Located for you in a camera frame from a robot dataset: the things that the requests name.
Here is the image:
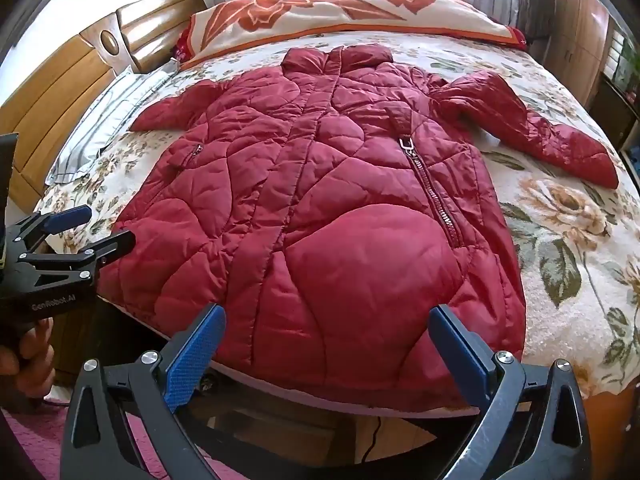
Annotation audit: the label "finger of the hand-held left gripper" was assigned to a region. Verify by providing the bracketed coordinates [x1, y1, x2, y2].
[7, 205, 94, 257]
[17, 230, 137, 286]

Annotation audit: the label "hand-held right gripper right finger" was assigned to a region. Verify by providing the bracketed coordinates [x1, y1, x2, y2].
[428, 304, 596, 480]

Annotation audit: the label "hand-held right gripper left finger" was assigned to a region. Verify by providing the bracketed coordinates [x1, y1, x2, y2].
[60, 303, 228, 480]

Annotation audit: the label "red quilted jacket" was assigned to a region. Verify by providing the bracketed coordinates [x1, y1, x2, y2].
[97, 45, 621, 411]

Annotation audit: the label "person's left hand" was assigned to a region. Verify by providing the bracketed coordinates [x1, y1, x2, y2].
[0, 316, 57, 401]

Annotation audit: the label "grey striped pillow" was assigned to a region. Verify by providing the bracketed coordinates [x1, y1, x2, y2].
[52, 60, 183, 186]

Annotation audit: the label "person's pink fleece garment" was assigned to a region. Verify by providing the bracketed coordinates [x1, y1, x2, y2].
[0, 400, 168, 480]

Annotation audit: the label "cream floral bedspread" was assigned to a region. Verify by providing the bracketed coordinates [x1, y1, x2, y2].
[32, 30, 640, 401]

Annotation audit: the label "wooden headboard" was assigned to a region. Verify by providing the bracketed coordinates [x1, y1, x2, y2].
[0, 0, 203, 211]

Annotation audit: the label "red pillow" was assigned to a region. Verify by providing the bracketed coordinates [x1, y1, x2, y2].
[170, 22, 201, 62]

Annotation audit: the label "white and green boxes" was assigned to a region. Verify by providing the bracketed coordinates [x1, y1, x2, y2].
[607, 25, 640, 91]

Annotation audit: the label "orange floral blanket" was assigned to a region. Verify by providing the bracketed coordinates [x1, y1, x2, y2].
[180, 0, 528, 71]

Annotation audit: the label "wooden wardrobe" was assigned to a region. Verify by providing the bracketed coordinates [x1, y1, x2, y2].
[545, 0, 613, 91]

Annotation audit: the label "dark hanging coat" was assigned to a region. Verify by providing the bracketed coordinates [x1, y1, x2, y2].
[517, 0, 553, 47]

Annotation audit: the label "black cable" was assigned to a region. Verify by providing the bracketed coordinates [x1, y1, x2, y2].
[357, 419, 387, 462]

